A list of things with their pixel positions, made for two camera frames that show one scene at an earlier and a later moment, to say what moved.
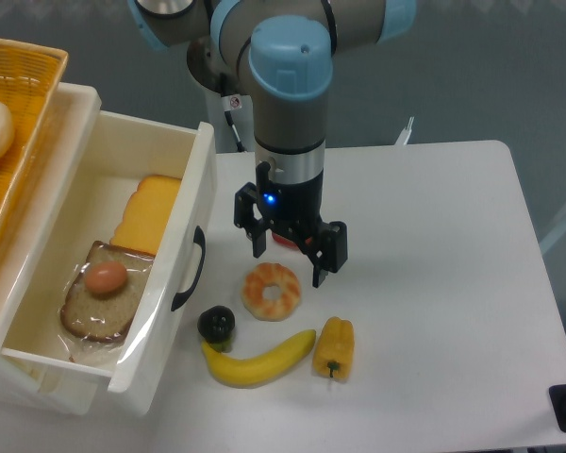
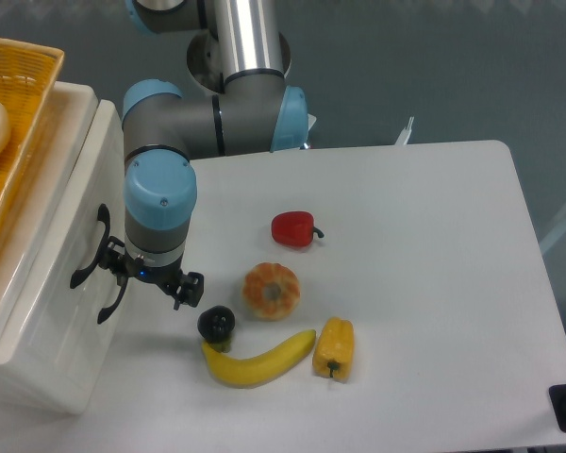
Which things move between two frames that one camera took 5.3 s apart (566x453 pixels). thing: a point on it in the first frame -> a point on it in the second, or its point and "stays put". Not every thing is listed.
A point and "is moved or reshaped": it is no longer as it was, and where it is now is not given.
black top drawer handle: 199,239 -> 80,275
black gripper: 295,211 -> 184,288
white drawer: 109,269 is moved or reshaped
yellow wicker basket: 24,77 stays put
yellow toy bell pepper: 333,354 stays put
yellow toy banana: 260,369 stays put
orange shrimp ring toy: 265,275 stays put
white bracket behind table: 405,136 stays put
